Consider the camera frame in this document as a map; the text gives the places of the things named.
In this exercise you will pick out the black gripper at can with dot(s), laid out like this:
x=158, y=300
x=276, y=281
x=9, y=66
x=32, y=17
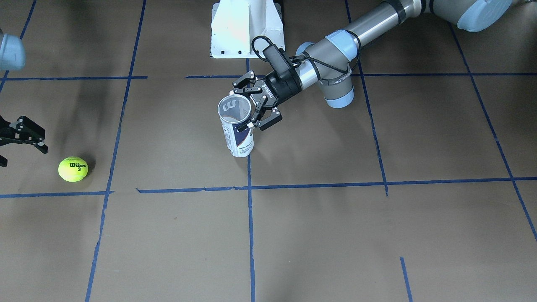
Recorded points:
x=282, y=89

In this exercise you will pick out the black gripper at ball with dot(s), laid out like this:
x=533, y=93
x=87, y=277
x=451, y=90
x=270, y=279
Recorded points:
x=20, y=133

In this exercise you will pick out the clear Wilson ball can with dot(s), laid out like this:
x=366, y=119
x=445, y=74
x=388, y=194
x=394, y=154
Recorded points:
x=234, y=111

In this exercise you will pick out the yellow-green tennis ball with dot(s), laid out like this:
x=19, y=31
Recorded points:
x=73, y=169

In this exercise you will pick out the grey robot arm holding can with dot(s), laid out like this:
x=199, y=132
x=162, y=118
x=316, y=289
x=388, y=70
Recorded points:
x=328, y=63

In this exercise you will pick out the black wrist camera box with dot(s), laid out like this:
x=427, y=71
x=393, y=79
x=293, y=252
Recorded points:
x=279, y=61

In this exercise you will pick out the white metal mount base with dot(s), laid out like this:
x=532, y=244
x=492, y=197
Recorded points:
x=235, y=23

